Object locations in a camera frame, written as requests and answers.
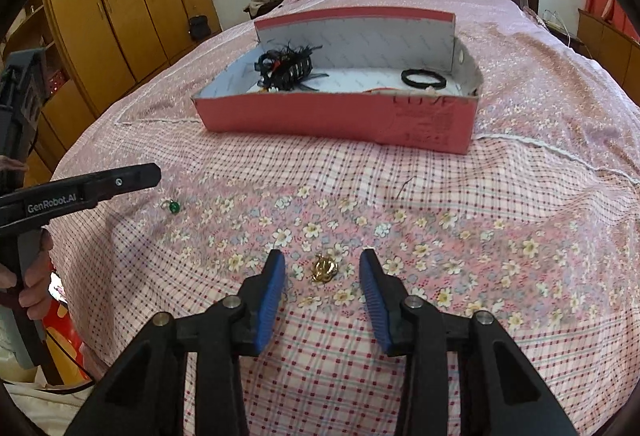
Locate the red cardboard box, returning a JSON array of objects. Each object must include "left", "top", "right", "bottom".
[{"left": 191, "top": 7, "right": 485, "bottom": 154}]

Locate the red plastic bag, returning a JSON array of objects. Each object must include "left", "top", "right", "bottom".
[{"left": 42, "top": 266, "right": 96, "bottom": 382}]

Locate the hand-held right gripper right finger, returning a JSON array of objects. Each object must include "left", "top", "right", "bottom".
[{"left": 359, "top": 248, "right": 581, "bottom": 436}]

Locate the white cable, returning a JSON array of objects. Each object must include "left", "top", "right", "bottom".
[{"left": 542, "top": 8, "right": 573, "bottom": 47}]

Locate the white and red curtain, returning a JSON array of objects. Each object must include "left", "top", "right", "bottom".
[{"left": 585, "top": 0, "right": 640, "bottom": 42}]

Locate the black ring hair tie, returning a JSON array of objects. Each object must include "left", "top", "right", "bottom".
[{"left": 401, "top": 68, "right": 447, "bottom": 91}]

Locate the person's left hand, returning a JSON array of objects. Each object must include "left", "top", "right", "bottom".
[{"left": 0, "top": 231, "right": 53, "bottom": 309}]

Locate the beige clothes pile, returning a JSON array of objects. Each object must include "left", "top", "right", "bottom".
[{"left": 244, "top": 0, "right": 291, "bottom": 17}]

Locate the black feathered hair clip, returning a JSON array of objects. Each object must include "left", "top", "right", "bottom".
[{"left": 255, "top": 41, "right": 326, "bottom": 93}]

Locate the black hanging bag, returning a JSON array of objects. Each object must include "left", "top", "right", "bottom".
[{"left": 189, "top": 15, "right": 210, "bottom": 42}]

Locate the gold earring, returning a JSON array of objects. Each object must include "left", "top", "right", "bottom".
[{"left": 311, "top": 253, "right": 338, "bottom": 284}]

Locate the wooden dresser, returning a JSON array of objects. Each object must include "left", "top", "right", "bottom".
[{"left": 577, "top": 8, "right": 640, "bottom": 87}]

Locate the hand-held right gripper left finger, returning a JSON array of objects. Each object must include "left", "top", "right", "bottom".
[{"left": 65, "top": 248, "right": 287, "bottom": 436}]

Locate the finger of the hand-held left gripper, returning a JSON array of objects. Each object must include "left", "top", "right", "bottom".
[{"left": 82, "top": 163, "right": 162, "bottom": 207}]

